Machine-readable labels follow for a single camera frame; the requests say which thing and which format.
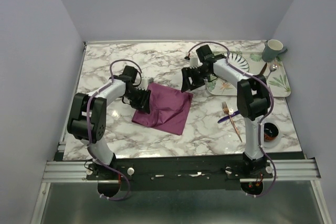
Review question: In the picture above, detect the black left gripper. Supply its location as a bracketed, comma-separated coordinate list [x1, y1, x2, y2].
[124, 87, 151, 113]

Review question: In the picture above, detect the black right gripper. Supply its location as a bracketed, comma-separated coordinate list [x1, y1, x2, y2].
[180, 66, 211, 93]

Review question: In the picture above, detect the purple satin napkin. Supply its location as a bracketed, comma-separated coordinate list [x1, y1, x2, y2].
[132, 83, 193, 135]

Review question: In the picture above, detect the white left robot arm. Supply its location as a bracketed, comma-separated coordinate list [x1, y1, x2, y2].
[67, 66, 151, 179]

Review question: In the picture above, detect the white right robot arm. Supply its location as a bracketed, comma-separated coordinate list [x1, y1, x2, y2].
[181, 45, 274, 178]

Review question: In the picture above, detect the rose gold fork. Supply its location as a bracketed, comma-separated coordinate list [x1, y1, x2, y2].
[222, 102, 243, 142]

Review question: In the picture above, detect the striped white blue plate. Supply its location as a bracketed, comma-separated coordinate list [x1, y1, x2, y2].
[228, 51, 250, 72]

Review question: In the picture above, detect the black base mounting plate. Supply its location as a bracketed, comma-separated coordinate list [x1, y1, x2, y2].
[87, 154, 273, 191]

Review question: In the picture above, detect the silver spoon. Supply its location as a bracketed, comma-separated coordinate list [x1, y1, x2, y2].
[266, 63, 278, 80]

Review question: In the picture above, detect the leaf pattern serving tray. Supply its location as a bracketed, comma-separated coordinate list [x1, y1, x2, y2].
[206, 51, 291, 98]

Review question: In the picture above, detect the grey green mug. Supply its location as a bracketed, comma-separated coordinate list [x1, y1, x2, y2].
[261, 39, 288, 62]

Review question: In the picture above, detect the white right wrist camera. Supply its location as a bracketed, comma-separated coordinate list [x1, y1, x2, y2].
[189, 57, 198, 68]

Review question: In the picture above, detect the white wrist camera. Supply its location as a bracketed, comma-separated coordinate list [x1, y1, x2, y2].
[189, 57, 198, 68]
[138, 77, 154, 90]

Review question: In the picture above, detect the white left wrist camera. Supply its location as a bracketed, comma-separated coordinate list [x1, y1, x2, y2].
[138, 77, 154, 90]

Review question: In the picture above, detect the purple handled knife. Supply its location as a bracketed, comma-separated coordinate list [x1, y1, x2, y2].
[217, 111, 240, 123]

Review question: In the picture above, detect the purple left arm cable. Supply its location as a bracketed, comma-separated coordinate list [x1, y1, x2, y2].
[86, 59, 144, 201]

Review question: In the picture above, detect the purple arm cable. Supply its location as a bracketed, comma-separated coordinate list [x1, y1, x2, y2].
[86, 59, 144, 201]
[187, 41, 278, 198]

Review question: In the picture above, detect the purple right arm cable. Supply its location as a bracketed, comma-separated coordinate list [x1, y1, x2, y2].
[187, 41, 278, 198]

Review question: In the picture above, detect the brown handled knife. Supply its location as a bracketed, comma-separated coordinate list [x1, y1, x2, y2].
[259, 63, 267, 75]

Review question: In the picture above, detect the round table cable hole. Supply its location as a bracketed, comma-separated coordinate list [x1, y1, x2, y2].
[264, 122, 282, 149]

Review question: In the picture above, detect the aluminium frame rail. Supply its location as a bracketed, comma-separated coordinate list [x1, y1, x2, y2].
[42, 158, 321, 183]

